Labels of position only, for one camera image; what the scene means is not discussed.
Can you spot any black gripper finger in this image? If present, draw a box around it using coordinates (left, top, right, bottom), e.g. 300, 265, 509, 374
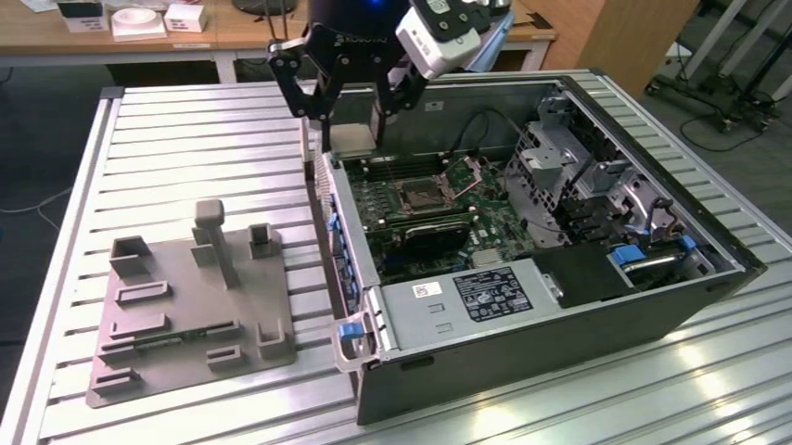
369, 54, 430, 144
266, 36, 343, 155

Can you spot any silver CPU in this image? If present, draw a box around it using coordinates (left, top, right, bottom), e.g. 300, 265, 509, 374
327, 122, 379, 159

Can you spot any black RAM slot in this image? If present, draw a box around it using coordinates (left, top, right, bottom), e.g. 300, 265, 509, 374
361, 159, 446, 170
362, 164, 447, 175
363, 169, 449, 181
358, 155, 446, 165

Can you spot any CPU socket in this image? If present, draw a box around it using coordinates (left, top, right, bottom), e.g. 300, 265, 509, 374
395, 178, 459, 217

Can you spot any dark monitor foot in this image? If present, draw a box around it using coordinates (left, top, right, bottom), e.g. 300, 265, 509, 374
232, 0, 311, 15

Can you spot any metal socket cover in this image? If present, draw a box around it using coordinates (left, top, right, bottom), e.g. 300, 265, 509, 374
439, 155, 489, 200

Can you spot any silver drive cage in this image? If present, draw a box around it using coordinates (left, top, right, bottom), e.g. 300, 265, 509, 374
503, 95, 638, 242

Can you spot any flat brown cardboard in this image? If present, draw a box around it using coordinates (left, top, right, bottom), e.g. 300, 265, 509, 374
510, 0, 553, 34

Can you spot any black expansion card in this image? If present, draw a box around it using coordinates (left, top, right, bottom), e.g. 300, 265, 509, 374
363, 215, 471, 268

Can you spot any white round holder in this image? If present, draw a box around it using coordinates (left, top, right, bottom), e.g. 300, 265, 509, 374
109, 6, 168, 43

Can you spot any green motherboard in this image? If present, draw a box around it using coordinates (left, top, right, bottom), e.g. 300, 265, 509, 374
343, 152, 533, 286

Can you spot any silver chipset heatsink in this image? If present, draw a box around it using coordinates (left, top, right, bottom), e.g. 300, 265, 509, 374
473, 249, 510, 269

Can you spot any wooden cabinet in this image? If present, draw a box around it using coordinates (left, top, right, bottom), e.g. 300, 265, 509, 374
544, 0, 704, 101

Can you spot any black and white box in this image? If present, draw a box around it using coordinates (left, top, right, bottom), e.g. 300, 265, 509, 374
59, 0, 107, 34

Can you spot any wooden desk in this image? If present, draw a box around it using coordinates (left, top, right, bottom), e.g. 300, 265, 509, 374
0, 0, 558, 84

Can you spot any wheeled equipment stand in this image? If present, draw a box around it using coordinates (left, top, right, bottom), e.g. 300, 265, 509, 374
642, 0, 792, 135

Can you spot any silver power supply unit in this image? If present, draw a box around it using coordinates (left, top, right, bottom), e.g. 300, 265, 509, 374
378, 258, 565, 351

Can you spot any black plastic shroud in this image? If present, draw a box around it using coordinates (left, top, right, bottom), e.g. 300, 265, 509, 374
530, 243, 638, 310

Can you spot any blue plastic clip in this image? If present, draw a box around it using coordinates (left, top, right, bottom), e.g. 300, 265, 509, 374
609, 245, 645, 274

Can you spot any green RAM stick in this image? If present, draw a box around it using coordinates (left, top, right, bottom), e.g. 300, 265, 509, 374
132, 331, 215, 351

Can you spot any grey parts rack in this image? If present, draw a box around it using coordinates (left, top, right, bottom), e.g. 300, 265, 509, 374
83, 197, 298, 409

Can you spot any black open PC case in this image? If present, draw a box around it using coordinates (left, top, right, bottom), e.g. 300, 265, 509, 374
295, 69, 768, 426

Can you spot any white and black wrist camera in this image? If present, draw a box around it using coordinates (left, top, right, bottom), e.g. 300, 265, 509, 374
395, 0, 483, 81

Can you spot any black internal wire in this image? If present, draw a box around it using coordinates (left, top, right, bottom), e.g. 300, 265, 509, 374
453, 108, 533, 154

